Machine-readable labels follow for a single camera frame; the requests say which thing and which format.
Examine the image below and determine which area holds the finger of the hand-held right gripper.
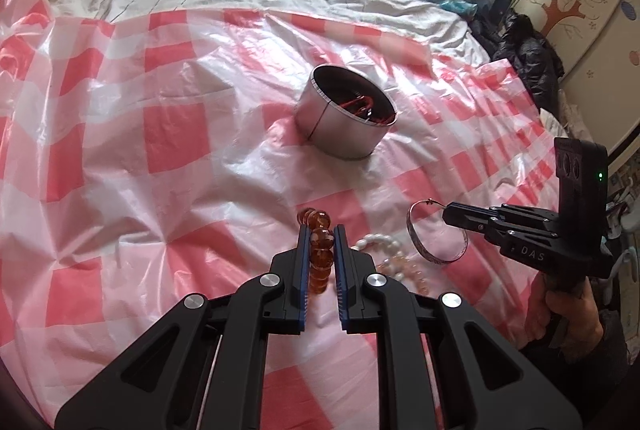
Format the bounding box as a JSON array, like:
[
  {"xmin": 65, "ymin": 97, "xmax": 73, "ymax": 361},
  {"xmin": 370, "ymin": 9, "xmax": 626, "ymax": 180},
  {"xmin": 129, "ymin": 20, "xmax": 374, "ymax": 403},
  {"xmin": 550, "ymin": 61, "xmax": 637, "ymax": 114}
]
[
  {"xmin": 444, "ymin": 218, "xmax": 559, "ymax": 245},
  {"xmin": 443, "ymin": 203, "xmax": 562, "ymax": 227}
]

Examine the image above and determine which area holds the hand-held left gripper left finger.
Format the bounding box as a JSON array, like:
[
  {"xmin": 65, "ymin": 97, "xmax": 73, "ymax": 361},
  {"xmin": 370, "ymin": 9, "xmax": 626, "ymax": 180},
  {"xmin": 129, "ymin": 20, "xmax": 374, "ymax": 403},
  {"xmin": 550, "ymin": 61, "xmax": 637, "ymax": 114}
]
[{"xmin": 55, "ymin": 225, "xmax": 309, "ymax": 430}]

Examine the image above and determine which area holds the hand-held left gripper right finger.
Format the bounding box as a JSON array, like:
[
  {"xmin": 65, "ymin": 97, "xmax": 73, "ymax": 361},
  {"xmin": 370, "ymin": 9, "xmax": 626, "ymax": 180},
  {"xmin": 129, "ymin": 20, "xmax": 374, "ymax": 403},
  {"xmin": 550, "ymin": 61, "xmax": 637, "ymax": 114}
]
[{"xmin": 334, "ymin": 224, "xmax": 584, "ymax": 430}]

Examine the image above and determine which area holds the amber bead bracelet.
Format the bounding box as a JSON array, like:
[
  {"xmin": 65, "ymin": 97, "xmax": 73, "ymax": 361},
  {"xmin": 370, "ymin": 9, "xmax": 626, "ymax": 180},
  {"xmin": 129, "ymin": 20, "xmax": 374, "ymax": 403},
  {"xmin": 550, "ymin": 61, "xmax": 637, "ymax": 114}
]
[{"xmin": 297, "ymin": 207, "xmax": 335, "ymax": 297}]

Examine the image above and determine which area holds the silver bangle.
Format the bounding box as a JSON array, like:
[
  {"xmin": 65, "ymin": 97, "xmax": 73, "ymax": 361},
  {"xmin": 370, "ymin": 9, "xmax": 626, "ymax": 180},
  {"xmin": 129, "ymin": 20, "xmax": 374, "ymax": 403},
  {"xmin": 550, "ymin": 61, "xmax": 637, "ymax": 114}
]
[{"xmin": 407, "ymin": 199, "xmax": 470, "ymax": 263}]

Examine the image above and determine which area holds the round metal tin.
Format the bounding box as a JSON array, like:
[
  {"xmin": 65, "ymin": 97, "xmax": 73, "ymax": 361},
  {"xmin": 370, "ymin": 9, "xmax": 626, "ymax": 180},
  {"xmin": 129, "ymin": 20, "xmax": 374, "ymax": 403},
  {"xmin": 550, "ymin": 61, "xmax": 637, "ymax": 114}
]
[{"xmin": 294, "ymin": 64, "xmax": 399, "ymax": 159}]

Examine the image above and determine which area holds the red cord bracelet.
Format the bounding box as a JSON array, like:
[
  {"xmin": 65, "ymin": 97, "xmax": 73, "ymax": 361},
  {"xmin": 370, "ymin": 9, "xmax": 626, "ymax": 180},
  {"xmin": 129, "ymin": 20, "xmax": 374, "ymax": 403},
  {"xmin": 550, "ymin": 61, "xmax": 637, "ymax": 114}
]
[{"xmin": 340, "ymin": 96, "xmax": 394, "ymax": 127}]

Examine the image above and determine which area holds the person's right forearm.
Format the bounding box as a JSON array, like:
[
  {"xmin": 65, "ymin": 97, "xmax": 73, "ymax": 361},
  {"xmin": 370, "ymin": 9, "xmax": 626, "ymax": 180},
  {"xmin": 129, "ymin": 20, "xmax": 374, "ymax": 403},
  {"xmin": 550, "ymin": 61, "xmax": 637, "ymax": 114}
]
[{"xmin": 520, "ymin": 305, "xmax": 632, "ymax": 430}]

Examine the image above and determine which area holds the person's right hand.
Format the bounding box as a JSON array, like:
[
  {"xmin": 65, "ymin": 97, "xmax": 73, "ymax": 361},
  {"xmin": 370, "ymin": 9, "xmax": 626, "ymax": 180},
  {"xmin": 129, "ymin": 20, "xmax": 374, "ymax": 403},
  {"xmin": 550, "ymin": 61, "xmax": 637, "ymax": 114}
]
[{"xmin": 525, "ymin": 272, "xmax": 602, "ymax": 352}]

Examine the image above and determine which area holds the black puffer jacket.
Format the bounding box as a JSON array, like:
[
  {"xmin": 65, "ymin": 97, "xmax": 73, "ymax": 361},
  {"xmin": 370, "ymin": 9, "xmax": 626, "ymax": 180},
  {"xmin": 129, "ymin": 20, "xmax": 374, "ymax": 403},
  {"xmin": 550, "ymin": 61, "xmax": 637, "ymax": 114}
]
[{"xmin": 470, "ymin": 0, "xmax": 567, "ymax": 111}]

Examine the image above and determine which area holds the red checkered plastic sheet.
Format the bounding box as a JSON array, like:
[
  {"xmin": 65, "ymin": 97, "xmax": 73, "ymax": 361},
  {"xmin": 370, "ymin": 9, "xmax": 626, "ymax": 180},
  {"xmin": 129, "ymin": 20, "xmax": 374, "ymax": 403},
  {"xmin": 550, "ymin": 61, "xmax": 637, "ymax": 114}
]
[{"xmin": 0, "ymin": 0, "xmax": 557, "ymax": 430}]

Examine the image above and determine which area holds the white pearl bracelet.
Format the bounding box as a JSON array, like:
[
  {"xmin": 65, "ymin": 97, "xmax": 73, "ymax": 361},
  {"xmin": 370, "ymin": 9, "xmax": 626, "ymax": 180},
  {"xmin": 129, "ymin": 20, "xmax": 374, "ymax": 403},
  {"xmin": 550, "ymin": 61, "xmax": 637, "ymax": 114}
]
[{"xmin": 352, "ymin": 232, "xmax": 402, "ymax": 257}]

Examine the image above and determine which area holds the pink bead bracelet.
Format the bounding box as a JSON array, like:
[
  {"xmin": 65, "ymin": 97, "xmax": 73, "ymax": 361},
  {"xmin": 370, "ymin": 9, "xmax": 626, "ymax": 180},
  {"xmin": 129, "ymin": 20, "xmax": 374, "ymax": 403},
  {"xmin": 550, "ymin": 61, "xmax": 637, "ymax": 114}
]
[{"xmin": 375, "ymin": 252, "xmax": 431, "ymax": 297}]

